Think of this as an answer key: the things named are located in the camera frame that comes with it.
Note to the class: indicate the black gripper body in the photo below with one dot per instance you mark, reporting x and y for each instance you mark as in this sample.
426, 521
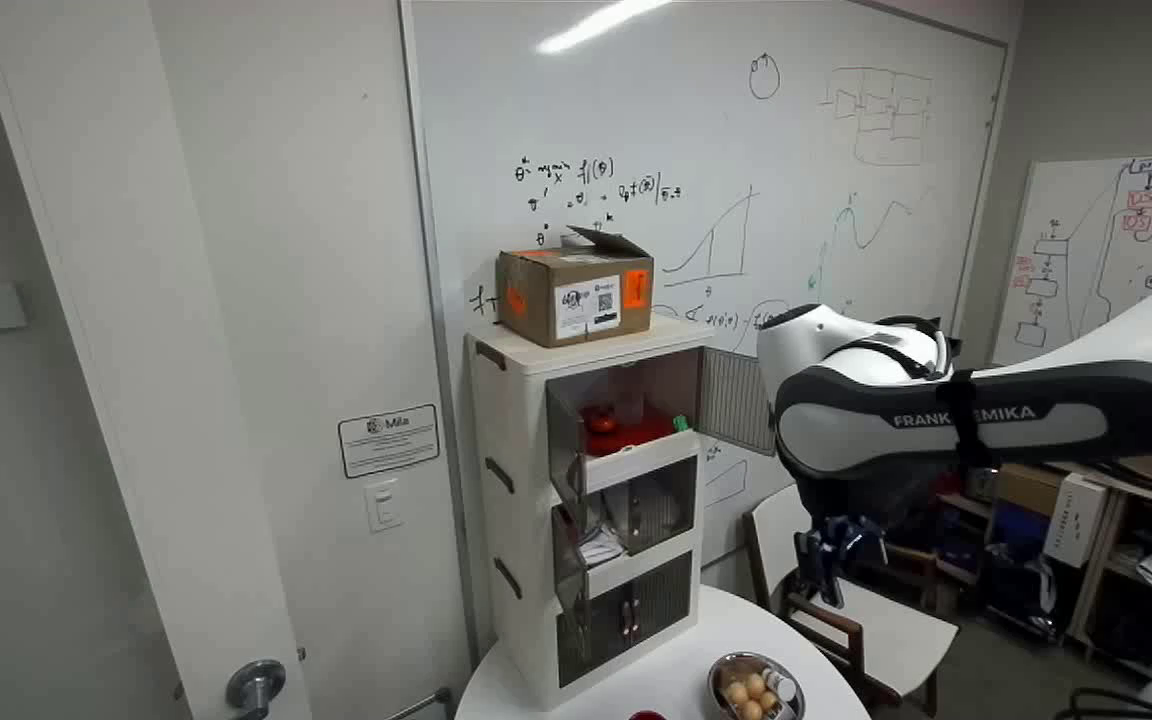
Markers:
842, 541

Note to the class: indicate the dark translucent cabinet door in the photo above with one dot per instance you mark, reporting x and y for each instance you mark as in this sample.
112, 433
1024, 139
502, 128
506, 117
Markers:
663, 507
735, 403
594, 640
568, 561
663, 606
567, 447

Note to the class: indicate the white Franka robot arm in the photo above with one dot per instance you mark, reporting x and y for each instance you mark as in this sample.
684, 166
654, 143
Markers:
1137, 332

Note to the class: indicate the white three-tier storage cabinet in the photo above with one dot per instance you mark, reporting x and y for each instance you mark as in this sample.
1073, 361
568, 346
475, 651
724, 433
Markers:
517, 442

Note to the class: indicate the white framed door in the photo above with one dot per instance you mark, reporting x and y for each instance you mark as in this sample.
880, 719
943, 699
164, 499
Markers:
139, 403

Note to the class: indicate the white wooden chair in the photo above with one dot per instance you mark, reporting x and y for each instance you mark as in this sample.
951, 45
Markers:
890, 624

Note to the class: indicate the bowl of eggs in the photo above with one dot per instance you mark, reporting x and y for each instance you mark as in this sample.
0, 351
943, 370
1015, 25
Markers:
756, 690

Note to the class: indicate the small dark red bottle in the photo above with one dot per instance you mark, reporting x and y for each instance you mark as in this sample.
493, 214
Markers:
630, 612

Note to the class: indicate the small green object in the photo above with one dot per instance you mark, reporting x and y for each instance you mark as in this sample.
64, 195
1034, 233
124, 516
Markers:
681, 423

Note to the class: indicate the small red bowl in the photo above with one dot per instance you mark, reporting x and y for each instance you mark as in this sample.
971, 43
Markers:
651, 719

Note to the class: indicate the white papers pile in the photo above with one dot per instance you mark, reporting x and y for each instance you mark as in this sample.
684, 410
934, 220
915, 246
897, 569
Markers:
601, 549

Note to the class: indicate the hanging white paper sheet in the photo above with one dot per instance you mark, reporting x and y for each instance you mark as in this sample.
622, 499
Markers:
1073, 521

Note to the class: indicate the red plastic item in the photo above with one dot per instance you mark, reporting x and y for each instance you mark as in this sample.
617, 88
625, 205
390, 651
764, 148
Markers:
601, 428

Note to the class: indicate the cluttered wooden shelf desk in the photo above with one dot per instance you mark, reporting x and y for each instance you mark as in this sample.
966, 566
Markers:
1150, 584

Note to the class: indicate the small whiteboard with diagrams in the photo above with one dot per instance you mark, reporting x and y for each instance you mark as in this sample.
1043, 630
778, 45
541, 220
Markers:
1081, 242

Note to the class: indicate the cardboard box with labels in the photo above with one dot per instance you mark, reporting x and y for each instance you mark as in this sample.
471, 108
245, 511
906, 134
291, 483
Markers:
536, 301

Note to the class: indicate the large wall whiteboard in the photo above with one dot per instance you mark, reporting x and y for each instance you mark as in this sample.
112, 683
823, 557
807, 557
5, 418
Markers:
801, 163

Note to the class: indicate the white light switch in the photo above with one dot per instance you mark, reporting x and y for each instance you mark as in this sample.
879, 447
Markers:
384, 507

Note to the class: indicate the white wall sign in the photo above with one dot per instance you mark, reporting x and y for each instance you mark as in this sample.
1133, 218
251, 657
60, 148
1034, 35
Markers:
390, 442

